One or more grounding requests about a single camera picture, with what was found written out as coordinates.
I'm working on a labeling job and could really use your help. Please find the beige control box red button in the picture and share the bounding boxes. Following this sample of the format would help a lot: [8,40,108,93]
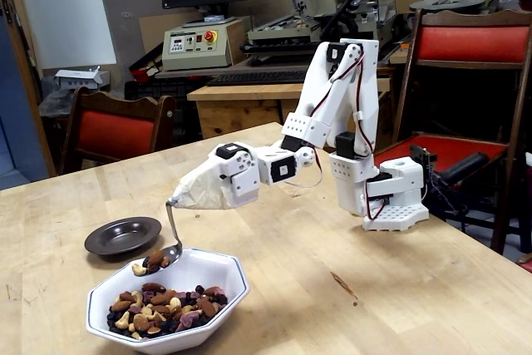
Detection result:
[160,17,246,72]

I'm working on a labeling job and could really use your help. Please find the dark door handle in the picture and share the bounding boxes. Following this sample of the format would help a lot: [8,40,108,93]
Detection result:
[0,0,18,26]

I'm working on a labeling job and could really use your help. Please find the dark metal plate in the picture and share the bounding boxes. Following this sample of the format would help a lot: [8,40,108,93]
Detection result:
[84,216,163,257]

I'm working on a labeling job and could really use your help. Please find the red object at table edge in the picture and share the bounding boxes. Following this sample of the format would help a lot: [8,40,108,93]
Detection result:
[516,251,532,276]

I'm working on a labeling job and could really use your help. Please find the cream masking tape wrap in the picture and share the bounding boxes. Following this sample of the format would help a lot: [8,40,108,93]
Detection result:
[170,163,232,211]

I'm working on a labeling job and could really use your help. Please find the white paper model box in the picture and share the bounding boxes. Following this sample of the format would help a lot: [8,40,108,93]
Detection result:
[53,66,111,91]

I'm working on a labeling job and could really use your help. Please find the black plastic crate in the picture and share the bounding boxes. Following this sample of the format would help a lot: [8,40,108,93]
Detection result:
[124,78,209,102]

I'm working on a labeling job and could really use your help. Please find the grey board panel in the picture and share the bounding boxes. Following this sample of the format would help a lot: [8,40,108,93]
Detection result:
[94,0,165,94]

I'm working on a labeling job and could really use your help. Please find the bent metal spoon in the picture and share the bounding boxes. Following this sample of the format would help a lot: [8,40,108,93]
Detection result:
[132,200,184,277]

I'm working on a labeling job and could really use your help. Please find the wooden chair red backrest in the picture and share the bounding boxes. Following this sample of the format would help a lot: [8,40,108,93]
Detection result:
[57,86,178,175]

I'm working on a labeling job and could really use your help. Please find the wooden workbench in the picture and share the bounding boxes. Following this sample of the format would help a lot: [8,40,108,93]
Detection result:
[186,76,394,141]

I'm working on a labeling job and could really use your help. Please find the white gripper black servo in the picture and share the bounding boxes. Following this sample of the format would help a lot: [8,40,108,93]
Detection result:
[200,142,262,209]

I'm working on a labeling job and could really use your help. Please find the wooden folding chair red cushions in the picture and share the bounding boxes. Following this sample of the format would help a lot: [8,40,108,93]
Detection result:
[390,7,532,255]

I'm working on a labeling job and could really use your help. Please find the black keyboard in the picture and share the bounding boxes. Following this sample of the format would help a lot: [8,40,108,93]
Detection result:
[206,70,308,87]

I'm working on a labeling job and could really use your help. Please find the brown cardboard sheet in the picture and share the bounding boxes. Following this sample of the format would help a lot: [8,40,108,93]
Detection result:
[138,11,207,57]

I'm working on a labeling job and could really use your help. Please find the white octagonal bowl blue rim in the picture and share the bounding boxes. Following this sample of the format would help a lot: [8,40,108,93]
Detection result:
[86,248,251,354]

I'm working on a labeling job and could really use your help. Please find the red black white servo cable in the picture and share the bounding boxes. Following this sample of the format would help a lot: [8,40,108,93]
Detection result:
[288,145,325,190]

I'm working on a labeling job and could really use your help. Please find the mixed nuts and raisins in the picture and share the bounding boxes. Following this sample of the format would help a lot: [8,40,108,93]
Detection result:
[106,282,229,340]

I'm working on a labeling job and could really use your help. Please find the small scooped nut portion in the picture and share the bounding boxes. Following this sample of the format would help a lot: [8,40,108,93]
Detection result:
[131,249,172,277]

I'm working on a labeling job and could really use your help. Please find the black controller circuit board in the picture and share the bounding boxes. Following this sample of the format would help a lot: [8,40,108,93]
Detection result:
[409,143,438,173]

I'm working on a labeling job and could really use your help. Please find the black cylindrical clamp handle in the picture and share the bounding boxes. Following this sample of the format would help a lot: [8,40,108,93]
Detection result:
[438,151,490,188]

